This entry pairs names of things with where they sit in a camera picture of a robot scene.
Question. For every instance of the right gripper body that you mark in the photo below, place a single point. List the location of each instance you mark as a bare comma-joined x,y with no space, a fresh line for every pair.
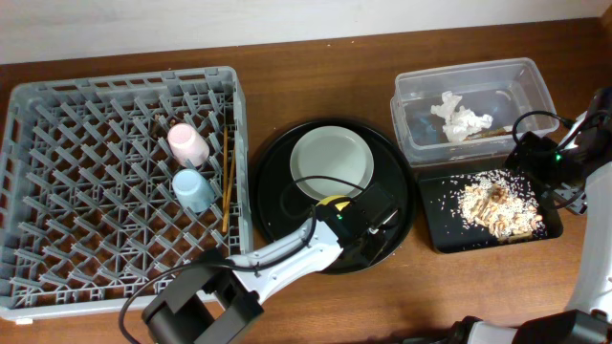
534,179

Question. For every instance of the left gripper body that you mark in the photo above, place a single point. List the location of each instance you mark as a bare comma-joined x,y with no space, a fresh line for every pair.
378,237

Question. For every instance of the yellow bowl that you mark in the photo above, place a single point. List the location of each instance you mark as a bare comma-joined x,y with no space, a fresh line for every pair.
337,202

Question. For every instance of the gold foil wrapper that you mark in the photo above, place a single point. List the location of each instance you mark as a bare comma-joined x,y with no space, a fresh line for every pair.
506,130

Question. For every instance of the food scraps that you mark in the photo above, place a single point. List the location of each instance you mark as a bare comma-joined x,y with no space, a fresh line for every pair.
499,202

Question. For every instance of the grey plate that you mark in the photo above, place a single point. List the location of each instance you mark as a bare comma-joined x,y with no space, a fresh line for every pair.
336,152

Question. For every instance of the white napkin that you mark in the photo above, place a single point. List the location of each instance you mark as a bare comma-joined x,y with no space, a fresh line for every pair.
460,122

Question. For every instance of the blue cup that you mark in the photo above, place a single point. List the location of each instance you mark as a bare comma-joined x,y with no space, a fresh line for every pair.
192,190

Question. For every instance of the pink cup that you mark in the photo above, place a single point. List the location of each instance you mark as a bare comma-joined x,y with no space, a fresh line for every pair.
187,144

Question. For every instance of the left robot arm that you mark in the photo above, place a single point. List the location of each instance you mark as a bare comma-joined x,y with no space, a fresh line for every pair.
217,300

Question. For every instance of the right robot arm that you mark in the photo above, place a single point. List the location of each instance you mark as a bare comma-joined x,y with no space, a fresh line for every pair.
583,157

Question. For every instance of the grey dishwasher rack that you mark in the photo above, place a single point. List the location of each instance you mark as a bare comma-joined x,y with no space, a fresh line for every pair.
88,214

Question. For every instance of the black rectangular tray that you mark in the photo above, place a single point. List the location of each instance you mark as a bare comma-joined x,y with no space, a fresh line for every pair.
439,189

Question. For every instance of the round black tray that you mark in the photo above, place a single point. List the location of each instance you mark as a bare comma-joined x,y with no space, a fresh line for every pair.
270,172

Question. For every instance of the clear plastic bin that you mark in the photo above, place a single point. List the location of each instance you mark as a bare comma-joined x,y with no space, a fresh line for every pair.
503,89

